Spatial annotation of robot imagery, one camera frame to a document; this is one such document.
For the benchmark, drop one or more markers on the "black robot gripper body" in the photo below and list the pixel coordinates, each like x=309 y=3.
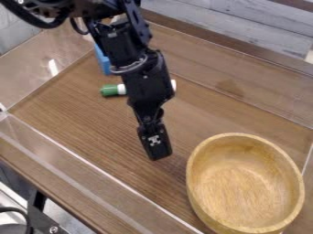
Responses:
x=147 y=69

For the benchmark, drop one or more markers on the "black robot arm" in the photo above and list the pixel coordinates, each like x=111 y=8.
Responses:
x=120 y=33

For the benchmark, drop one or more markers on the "clear acrylic tray wall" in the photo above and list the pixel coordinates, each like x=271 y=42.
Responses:
x=69 y=141

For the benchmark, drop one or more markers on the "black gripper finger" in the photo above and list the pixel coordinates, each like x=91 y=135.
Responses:
x=153 y=139

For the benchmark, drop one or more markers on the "black metal table bracket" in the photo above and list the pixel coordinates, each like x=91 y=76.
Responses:
x=41 y=224

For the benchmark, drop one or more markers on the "blue rectangular block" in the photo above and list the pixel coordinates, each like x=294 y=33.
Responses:
x=101 y=60

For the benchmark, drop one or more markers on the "green Expo marker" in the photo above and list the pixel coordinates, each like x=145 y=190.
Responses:
x=111 y=90

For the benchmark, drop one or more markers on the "brown wooden bowl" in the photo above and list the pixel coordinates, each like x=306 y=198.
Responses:
x=244 y=186

